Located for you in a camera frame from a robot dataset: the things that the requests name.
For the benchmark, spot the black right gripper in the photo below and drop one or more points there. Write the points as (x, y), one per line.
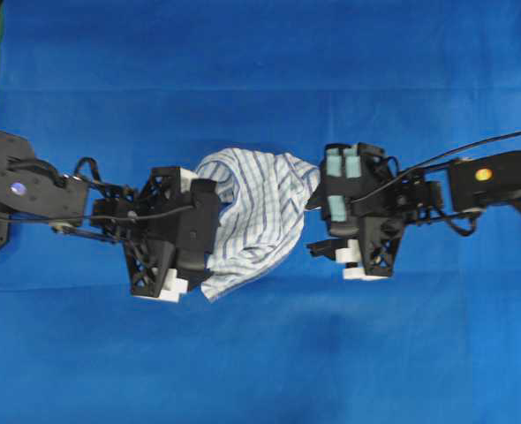
(371, 254)

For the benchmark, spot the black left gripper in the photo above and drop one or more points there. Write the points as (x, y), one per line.
(145, 222)

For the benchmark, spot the white blue striped towel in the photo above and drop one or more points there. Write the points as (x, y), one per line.
(264, 198)

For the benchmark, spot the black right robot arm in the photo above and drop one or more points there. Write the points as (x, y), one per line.
(468, 187)

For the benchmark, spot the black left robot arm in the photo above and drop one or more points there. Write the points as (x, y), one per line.
(34, 191)

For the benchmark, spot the blue table cloth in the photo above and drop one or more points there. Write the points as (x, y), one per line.
(139, 84)

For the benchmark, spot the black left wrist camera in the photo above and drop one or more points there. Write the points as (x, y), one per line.
(196, 233)

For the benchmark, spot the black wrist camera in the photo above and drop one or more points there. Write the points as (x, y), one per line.
(348, 176)
(196, 233)

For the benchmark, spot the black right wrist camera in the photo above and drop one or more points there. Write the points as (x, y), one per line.
(348, 176)

